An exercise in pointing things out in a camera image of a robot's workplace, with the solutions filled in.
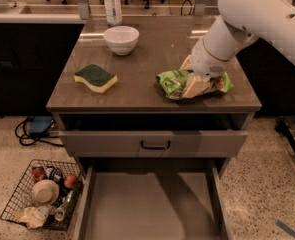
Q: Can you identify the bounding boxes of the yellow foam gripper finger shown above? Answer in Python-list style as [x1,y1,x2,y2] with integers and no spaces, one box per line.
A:
[180,55,192,71]
[182,74,210,98]

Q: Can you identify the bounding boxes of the green rice chip bag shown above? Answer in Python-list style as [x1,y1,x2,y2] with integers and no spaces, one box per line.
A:
[156,70,233,100]

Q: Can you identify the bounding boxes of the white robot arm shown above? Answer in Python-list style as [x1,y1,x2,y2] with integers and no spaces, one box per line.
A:
[182,0,295,98]

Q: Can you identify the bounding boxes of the white ceramic bowl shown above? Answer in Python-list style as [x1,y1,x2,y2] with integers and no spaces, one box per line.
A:
[103,26,140,56]

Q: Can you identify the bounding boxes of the round wooden bowl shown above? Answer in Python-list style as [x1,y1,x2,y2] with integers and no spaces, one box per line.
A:
[31,179,59,206]

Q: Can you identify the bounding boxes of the crumpled beige snack bag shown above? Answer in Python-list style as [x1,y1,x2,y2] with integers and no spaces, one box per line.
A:
[13,205,54,229]

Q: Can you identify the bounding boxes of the green and yellow sponge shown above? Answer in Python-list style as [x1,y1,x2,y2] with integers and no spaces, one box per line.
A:
[74,64,118,93]

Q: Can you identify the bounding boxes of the white plastic bottle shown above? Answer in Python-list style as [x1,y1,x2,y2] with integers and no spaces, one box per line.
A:
[104,0,122,26]

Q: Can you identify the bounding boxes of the grey metal cabinet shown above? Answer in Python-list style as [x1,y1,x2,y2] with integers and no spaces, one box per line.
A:
[46,15,263,240]

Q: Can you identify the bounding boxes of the lower open grey drawer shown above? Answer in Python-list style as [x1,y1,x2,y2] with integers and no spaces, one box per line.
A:
[72,158,234,240]

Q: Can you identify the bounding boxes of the upper grey drawer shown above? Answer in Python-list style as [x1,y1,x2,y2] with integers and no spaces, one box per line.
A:
[60,130,247,158]

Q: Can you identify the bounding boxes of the red apple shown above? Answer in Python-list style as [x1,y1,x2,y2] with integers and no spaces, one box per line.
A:
[64,174,78,189]

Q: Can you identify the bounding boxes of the blue power box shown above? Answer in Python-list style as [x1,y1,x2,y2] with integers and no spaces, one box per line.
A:
[29,116,52,135]

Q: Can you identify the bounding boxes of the blue white snack pack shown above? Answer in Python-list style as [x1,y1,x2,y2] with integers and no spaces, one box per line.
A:
[45,166,63,184]

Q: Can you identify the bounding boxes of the red tin can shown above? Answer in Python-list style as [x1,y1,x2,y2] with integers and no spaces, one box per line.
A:
[32,166,46,183]

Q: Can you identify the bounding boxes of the clear glass bottle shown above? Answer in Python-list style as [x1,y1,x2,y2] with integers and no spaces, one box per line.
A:
[54,191,74,222]

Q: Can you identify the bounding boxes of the black floor cable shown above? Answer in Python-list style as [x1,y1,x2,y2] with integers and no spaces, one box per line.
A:
[14,115,65,148]

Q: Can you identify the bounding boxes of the black wire basket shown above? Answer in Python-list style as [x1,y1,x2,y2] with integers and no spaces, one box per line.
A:
[1,159,83,231]

